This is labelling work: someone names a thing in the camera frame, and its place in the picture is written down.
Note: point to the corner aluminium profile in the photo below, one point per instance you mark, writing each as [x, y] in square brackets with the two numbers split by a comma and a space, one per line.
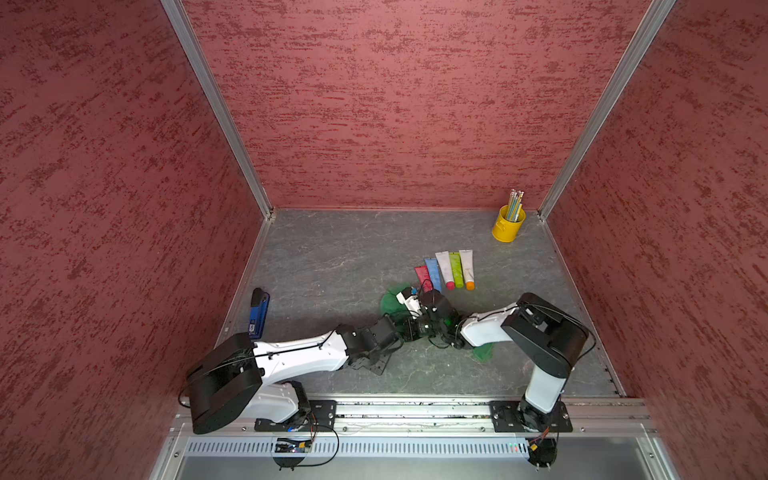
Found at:
[646, 32]
[184, 31]

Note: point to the green tube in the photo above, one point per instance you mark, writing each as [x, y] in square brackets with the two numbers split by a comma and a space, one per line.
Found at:
[456, 269]

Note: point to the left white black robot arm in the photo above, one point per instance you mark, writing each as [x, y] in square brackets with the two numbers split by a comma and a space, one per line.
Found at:
[242, 378]

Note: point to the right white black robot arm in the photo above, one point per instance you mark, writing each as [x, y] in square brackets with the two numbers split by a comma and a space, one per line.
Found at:
[553, 341]

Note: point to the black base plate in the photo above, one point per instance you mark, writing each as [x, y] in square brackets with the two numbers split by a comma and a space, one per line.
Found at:
[507, 416]
[318, 415]

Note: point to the right corner aluminium profile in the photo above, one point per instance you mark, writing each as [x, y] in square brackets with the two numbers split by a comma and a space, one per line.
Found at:
[646, 32]

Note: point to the blue tube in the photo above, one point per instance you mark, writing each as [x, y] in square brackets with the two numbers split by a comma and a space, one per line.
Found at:
[434, 273]

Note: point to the white tube orange cap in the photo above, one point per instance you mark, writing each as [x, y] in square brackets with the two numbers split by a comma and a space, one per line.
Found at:
[467, 264]

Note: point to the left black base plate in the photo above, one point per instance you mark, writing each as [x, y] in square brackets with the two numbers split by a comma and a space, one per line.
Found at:
[318, 415]

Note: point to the white tube red cap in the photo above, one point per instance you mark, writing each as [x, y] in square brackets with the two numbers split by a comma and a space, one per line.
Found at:
[444, 263]

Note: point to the red pink tube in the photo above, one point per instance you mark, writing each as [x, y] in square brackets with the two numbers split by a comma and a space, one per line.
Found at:
[425, 282]

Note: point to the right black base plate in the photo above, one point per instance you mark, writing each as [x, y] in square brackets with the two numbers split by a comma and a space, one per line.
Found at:
[507, 416]

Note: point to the blue stapler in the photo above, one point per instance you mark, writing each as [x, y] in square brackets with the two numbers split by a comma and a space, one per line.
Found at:
[259, 305]

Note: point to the bundle of pencils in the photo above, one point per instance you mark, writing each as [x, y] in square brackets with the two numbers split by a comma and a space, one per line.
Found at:
[514, 205]

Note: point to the yellow cup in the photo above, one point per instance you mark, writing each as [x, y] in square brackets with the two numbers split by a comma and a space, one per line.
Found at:
[504, 230]

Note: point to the controller board with cables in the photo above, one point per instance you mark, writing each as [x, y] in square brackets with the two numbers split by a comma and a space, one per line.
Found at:
[543, 450]
[290, 454]

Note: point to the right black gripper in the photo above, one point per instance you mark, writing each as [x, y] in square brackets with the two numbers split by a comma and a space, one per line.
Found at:
[410, 326]

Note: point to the green microfiber cloth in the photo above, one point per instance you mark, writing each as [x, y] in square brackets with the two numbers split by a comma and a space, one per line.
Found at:
[391, 307]

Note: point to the aluminium front rail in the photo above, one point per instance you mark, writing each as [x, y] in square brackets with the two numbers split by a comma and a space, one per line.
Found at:
[463, 416]

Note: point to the left corner aluminium profile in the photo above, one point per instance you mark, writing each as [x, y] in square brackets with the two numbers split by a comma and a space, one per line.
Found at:
[184, 31]

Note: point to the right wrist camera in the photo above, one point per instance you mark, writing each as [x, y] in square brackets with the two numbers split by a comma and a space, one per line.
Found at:
[430, 304]

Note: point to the right controller board with cables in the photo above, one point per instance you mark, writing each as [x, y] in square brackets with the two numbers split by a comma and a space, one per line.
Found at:
[543, 450]

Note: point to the left controller board with cables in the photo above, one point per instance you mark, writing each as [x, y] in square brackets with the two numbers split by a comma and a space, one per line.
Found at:
[290, 454]

